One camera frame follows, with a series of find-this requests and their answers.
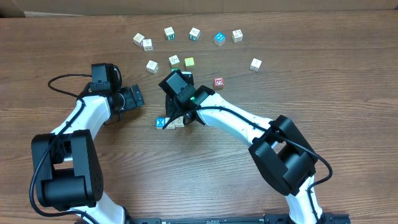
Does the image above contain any wooden letter A block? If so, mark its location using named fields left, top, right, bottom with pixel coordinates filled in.
left=174, top=116, right=185, bottom=128

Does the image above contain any plain wooden block front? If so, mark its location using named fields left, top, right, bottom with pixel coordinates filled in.
left=165, top=118, right=175, bottom=129

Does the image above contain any plain wooden block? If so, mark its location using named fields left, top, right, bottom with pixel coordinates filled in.
left=146, top=60, right=159, bottom=73
left=249, top=58, right=262, bottom=72
left=165, top=118, right=175, bottom=129
left=133, top=33, right=145, bottom=47

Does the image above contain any blue X block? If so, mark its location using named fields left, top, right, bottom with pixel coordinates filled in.
left=155, top=117, right=166, bottom=129

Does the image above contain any wooden block yellow side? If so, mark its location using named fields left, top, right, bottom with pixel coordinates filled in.
left=169, top=55, right=180, bottom=68

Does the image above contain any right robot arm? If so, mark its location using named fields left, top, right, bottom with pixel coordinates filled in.
left=159, top=70, right=323, bottom=223

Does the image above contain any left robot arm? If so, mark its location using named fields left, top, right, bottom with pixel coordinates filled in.
left=29, top=63, right=144, bottom=223

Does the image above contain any plain wooden block left-middle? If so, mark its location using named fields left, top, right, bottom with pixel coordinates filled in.
left=146, top=60, right=159, bottom=73

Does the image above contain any yellow top block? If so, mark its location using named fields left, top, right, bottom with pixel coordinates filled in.
left=185, top=57, right=195, bottom=70

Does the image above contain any red number 3 block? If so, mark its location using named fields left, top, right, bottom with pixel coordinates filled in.
left=213, top=77, right=224, bottom=90

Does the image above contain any wooden block red-edged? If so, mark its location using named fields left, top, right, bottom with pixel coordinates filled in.
left=142, top=39, right=154, bottom=51

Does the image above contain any plain wooden block far-left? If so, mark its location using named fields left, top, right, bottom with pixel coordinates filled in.
left=133, top=33, right=145, bottom=47

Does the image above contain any wooden block green H side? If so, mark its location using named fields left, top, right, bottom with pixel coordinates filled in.
left=164, top=27, right=175, bottom=40

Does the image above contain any wooden block teal side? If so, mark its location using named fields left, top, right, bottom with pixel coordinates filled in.
left=189, top=27, right=200, bottom=41

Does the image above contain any blue top block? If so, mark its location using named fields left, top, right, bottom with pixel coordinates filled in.
left=213, top=32, right=226, bottom=47

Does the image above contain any plain wooden block right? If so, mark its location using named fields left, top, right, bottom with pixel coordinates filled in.
left=249, top=58, right=262, bottom=72

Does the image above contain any wooden block far right top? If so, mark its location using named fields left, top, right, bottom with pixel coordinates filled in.
left=232, top=29, right=243, bottom=42

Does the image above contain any cardboard strip at table back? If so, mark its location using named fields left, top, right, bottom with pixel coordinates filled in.
left=1, top=0, right=397, bottom=17

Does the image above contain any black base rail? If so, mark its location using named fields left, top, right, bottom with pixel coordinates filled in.
left=125, top=213, right=351, bottom=224

